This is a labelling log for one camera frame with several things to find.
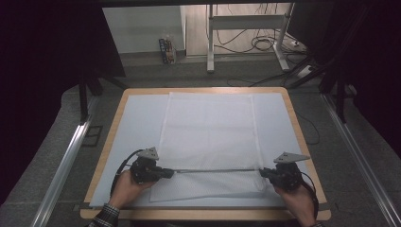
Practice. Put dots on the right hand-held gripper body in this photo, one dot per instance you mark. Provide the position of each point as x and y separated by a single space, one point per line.
287 175

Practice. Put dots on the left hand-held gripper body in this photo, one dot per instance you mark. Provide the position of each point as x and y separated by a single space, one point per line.
146 168

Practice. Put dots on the white mesh laundry bag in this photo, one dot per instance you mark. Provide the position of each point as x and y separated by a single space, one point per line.
211 135

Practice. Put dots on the person's left hand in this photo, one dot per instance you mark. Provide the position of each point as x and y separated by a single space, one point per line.
127 192

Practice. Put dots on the person's right hand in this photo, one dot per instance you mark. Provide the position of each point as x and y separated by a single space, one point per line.
298 203

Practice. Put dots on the white table mat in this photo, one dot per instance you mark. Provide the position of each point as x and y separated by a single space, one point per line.
142 126

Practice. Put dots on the grey tape piece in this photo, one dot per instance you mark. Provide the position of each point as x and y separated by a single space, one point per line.
324 206

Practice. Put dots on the wooden framed white board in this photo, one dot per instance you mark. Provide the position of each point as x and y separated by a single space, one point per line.
205 215

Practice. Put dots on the black metal stand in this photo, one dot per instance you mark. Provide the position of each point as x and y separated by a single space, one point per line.
340 101
83 101

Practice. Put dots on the white power strip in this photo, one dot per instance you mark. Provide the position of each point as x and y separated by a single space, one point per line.
305 71

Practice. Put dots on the colourful box with bottles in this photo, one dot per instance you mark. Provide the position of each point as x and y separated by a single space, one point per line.
167 50

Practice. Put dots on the black curtain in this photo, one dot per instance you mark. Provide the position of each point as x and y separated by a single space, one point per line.
47 63
372 63

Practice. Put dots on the black rectangular floor frame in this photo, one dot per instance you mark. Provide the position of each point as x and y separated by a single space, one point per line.
92 136

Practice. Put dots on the aluminium floor rail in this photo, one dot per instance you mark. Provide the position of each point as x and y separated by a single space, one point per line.
63 170
359 157

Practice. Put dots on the white desk frame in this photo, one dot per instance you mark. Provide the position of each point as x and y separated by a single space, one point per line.
246 22

